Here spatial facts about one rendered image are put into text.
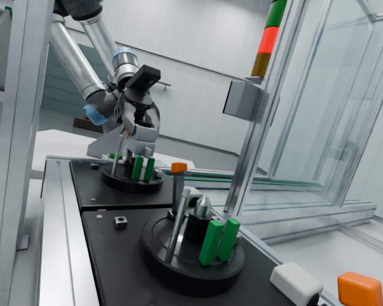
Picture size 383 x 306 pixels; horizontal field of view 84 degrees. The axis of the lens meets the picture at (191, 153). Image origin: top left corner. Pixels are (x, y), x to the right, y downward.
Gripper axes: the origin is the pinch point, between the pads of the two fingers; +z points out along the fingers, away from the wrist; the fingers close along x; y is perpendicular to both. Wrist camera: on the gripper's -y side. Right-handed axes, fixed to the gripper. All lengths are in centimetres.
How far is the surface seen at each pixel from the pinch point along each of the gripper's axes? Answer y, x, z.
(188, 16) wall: 141, -407, -891
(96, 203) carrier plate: 3.6, 9.7, 15.7
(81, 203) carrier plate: 3.8, 12.0, 15.6
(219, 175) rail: 19.0, -40.1, -3.6
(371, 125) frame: -25, -75, 2
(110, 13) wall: 287, -143, -957
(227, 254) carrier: -10.1, -1.1, 29.7
